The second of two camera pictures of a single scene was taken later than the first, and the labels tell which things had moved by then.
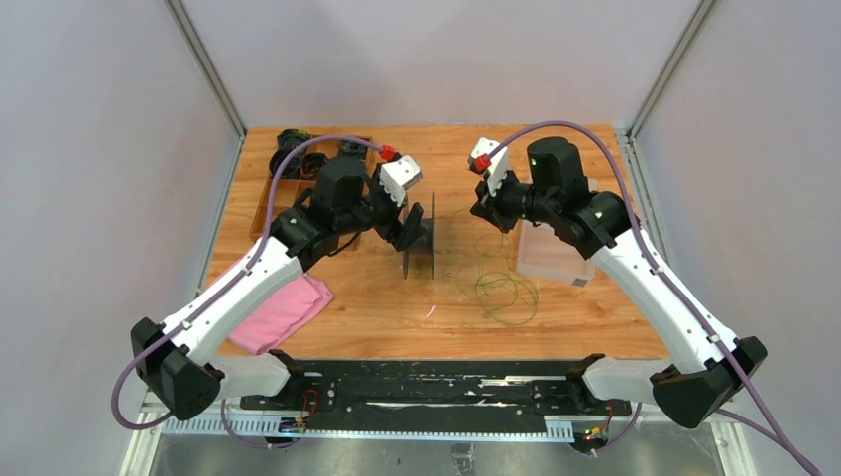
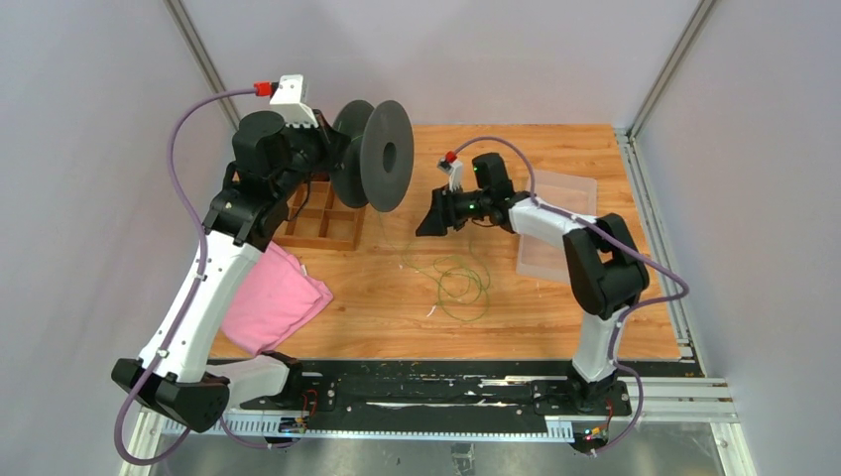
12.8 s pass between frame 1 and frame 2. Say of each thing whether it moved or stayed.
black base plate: stayed
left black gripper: moved
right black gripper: moved
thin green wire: moved
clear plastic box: stayed
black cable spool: moved
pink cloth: stayed
